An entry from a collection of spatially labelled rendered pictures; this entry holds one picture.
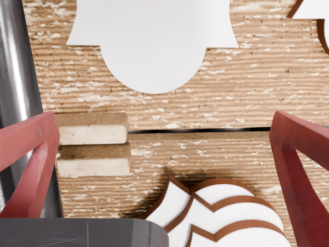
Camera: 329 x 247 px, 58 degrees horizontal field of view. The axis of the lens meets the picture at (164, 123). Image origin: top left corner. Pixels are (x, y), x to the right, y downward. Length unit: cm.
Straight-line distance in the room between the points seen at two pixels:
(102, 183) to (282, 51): 19
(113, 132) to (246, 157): 13
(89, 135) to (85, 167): 3
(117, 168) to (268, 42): 15
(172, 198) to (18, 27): 19
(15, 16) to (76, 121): 10
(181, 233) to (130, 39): 17
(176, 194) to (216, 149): 5
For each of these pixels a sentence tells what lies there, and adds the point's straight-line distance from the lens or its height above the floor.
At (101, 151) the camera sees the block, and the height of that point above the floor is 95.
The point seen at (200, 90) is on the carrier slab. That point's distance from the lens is 25.
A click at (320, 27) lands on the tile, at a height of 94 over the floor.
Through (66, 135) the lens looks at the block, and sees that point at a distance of 24.
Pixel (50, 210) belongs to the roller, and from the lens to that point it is 35.
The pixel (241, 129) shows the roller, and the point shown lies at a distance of 29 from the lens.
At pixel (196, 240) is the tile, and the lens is 27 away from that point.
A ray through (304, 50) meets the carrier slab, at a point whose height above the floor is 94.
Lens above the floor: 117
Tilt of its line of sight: 65 degrees down
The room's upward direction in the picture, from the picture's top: 174 degrees clockwise
